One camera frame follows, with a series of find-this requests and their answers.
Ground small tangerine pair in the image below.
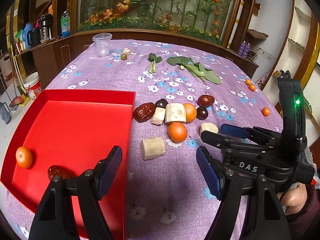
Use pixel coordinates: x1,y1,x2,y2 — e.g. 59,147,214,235
245,79,252,86
248,84,256,91

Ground purple floral tablecloth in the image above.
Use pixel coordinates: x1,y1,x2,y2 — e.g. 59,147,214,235
49,40,282,239

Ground lone orange tangerine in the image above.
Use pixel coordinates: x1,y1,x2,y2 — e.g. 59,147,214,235
261,107,270,117

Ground large green leaf vegetable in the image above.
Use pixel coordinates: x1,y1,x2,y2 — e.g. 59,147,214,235
167,56,221,85

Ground person right hand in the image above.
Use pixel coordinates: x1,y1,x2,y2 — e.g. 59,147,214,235
277,183,307,216

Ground steel thermos jug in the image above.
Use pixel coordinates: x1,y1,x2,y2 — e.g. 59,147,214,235
40,14,53,43

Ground clear plastic cup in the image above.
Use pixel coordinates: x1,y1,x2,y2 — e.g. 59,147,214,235
92,33,112,57

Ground grey kettle on floor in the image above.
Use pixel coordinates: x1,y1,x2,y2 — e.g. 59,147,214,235
0,102,11,125

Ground green olive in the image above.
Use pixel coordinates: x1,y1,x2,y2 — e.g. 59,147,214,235
120,54,127,60

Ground dark plum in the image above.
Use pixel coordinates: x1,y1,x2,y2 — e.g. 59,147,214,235
155,99,168,108
196,107,208,120

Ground white paint bucket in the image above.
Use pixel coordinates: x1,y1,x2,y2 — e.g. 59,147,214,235
23,72,42,100

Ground blue detergent jug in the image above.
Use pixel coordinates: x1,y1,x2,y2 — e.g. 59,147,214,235
22,23,33,50

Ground large red jujube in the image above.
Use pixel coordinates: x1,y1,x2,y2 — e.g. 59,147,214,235
133,102,156,122

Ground green water bottle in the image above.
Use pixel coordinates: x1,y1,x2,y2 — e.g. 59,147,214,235
60,10,71,37

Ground small tangerine far pair back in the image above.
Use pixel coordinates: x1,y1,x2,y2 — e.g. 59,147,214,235
245,79,252,86

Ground small banana piece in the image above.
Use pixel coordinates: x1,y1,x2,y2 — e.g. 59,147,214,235
151,107,165,125

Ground small bok choy stalk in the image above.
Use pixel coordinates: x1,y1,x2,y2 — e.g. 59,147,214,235
148,53,163,74

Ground black mug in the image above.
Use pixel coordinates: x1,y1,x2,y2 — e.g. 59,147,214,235
29,28,41,47

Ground purple bottles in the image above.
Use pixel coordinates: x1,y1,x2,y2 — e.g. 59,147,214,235
237,41,251,58

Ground peeled banana piece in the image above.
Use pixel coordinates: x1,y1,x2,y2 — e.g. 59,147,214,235
164,103,186,124

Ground broom and dustpan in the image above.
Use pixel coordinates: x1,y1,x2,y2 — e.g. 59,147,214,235
10,46,29,107

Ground red tray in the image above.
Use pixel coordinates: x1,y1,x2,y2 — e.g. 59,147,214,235
1,89,135,239

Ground flower garden glass panel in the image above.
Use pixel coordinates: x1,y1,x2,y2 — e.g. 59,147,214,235
76,0,235,44

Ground small tangerine far pair front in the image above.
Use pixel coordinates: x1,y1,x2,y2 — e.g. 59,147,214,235
248,84,256,91

